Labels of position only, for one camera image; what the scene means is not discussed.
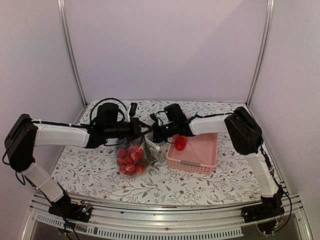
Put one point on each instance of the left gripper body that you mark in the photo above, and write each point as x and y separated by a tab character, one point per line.
132	132

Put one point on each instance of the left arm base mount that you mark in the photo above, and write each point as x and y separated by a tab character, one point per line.
80	211

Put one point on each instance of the left aluminium frame post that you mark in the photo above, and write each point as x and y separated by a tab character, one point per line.
70	52

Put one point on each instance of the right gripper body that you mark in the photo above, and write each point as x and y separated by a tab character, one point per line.
161	134

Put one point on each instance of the aluminium front rail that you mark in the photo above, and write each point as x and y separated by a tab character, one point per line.
117	220

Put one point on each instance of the aluminium frame post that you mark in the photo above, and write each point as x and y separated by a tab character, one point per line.
70	52
262	51

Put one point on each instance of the pink plastic basket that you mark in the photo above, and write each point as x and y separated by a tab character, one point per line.
201	150

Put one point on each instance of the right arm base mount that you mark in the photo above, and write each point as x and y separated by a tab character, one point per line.
270	212

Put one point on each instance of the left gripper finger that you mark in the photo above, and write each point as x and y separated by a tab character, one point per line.
144	132
144	125

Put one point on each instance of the right aluminium frame post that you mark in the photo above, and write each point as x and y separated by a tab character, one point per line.
262	51

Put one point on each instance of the red orange fake pepper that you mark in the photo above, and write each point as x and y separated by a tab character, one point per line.
180	143

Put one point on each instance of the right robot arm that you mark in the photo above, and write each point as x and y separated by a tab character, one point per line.
247	140

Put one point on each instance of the green fake vegetable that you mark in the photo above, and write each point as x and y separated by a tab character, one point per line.
152	151

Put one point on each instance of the clear zip top bag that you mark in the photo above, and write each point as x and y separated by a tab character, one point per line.
123	143

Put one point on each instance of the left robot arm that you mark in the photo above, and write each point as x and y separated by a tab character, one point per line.
106	121

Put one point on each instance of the floral table mat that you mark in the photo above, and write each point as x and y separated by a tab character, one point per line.
235	179

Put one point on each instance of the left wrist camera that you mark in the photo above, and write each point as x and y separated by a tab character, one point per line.
132	109

